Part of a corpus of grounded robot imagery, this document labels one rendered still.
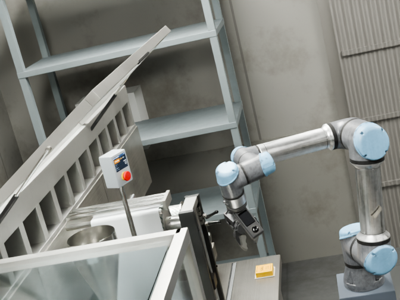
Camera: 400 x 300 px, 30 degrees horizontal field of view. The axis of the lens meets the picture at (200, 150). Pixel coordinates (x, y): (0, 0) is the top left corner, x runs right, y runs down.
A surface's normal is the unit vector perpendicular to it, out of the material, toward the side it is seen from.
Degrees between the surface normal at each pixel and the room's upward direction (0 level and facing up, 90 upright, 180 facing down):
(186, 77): 90
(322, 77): 90
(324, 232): 90
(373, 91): 90
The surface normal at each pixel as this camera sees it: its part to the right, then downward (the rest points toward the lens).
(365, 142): 0.25, 0.07
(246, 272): -0.22, -0.94
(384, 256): 0.27, 0.33
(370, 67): -0.11, 0.30
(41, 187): 0.97, -0.18
